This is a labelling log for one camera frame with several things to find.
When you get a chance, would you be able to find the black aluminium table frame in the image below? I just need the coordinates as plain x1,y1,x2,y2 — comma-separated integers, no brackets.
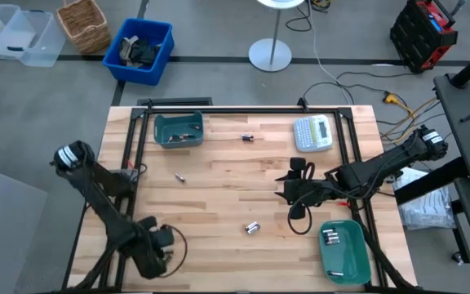
65,99,419,294

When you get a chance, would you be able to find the teal deep plastic bin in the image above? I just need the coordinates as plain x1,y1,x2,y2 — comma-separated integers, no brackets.
153,110,206,149

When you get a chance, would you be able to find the white floor cable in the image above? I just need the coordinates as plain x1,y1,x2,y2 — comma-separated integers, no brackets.
308,0,353,105

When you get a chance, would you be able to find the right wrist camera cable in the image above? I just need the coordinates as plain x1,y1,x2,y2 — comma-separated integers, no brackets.
286,162,317,237

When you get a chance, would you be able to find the yellow extension cable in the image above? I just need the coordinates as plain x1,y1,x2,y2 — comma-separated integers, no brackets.
381,91,442,146

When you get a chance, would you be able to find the white label maker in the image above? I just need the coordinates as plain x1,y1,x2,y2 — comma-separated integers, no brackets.
293,114,334,154

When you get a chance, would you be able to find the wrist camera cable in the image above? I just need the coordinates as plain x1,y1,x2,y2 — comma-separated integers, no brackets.
286,162,317,237
159,223,188,279

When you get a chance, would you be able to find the clear plastic bag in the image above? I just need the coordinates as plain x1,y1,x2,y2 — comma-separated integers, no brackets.
392,166,458,232

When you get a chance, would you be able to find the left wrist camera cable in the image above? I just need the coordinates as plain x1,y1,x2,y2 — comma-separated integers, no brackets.
159,223,188,279

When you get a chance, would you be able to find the dark clothes bundle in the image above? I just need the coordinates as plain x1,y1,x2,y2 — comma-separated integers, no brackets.
118,35,162,69

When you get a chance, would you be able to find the red black tool box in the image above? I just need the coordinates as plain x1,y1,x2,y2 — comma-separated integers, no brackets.
389,0,459,74

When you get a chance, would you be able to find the black coiled cable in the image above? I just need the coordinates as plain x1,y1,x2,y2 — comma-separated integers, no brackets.
286,0,313,33

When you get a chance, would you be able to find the wicker basket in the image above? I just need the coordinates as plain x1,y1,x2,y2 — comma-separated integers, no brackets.
56,0,113,55

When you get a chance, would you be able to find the black floor grille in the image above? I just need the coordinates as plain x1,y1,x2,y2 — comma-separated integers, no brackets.
136,96,214,106

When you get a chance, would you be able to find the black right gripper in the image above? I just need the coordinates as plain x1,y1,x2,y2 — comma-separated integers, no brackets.
274,157,338,221

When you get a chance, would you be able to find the teal shallow plastic tray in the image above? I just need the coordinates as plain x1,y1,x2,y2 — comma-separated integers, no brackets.
318,219,372,286

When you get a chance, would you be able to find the blue plastic crate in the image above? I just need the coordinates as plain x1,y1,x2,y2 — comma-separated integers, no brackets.
102,17,175,87

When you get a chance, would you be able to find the black floor cable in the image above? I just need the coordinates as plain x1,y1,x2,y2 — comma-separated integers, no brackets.
301,81,389,108

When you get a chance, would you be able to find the black white column floor stand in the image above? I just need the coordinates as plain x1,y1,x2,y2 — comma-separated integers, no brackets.
248,0,306,74

